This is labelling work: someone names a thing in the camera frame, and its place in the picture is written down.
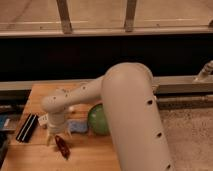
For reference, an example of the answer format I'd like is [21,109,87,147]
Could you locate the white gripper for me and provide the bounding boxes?
[46,114,72,146]

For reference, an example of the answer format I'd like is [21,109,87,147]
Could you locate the dark red pepper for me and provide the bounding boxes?
[55,135,70,159]

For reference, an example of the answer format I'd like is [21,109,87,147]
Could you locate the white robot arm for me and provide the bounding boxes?
[42,62,175,171]

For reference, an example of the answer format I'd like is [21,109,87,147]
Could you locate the blue sponge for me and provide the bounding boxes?
[68,120,88,134]

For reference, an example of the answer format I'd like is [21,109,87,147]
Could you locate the white rectangular box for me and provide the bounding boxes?
[38,114,48,128]

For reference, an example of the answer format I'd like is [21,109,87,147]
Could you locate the wooden table board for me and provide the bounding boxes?
[1,83,120,171]

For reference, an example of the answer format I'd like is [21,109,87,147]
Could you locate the black striped rectangular block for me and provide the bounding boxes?
[16,114,38,143]

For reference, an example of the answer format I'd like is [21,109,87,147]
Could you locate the green bowl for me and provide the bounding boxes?
[87,103,110,136]

